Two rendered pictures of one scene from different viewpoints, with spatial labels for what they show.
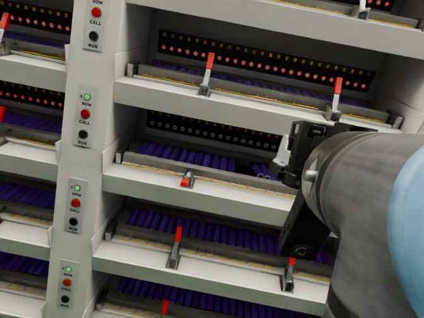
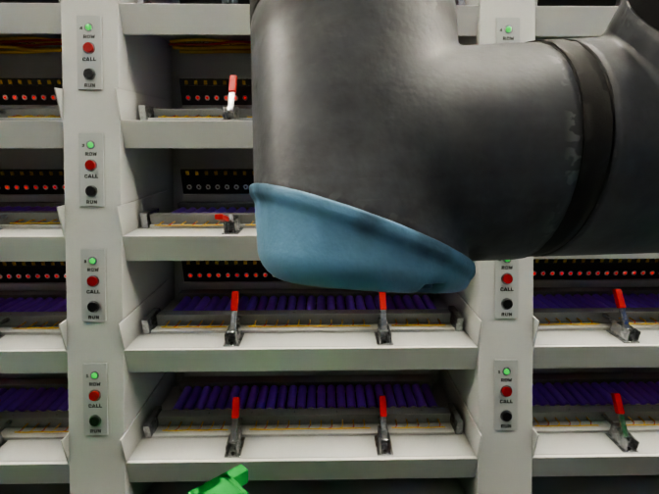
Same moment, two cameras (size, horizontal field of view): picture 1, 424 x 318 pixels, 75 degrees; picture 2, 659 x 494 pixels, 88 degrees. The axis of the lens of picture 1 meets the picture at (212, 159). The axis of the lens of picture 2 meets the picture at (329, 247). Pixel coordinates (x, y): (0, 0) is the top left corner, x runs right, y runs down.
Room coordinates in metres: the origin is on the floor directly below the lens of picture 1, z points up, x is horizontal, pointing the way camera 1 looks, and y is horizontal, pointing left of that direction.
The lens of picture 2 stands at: (-0.02, -0.11, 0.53)
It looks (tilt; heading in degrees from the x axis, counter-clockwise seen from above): 1 degrees down; 359
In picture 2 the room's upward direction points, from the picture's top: straight up
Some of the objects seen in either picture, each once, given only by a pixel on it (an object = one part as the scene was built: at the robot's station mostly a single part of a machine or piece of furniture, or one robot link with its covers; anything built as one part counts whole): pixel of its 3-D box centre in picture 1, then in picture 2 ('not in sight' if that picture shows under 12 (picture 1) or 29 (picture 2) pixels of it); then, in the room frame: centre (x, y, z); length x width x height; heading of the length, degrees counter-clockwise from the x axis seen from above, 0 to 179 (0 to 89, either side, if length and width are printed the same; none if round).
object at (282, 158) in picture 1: (282, 153); not in sight; (0.42, -0.11, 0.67); 0.09 x 0.03 x 0.06; 7
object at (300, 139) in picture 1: (325, 163); not in sight; (0.32, -0.13, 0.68); 0.12 x 0.08 x 0.09; 179
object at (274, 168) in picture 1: (286, 171); not in sight; (0.38, -0.10, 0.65); 0.09 x 0.05 x 0.02; 7
